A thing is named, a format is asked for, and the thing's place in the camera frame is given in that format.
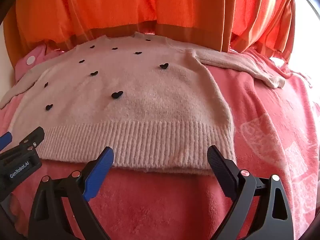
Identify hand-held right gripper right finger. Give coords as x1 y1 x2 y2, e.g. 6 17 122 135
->
207 145 294 240

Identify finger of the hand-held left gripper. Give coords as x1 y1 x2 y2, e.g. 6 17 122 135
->
0 132 13 152
17 127 45 153

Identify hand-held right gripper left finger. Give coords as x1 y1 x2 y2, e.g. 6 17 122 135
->
28 146 115 240

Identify pink printed blanket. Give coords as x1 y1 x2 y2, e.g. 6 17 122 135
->
0 46 320 240

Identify pink cushion with white dot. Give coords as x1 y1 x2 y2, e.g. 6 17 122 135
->
14 44 66 83

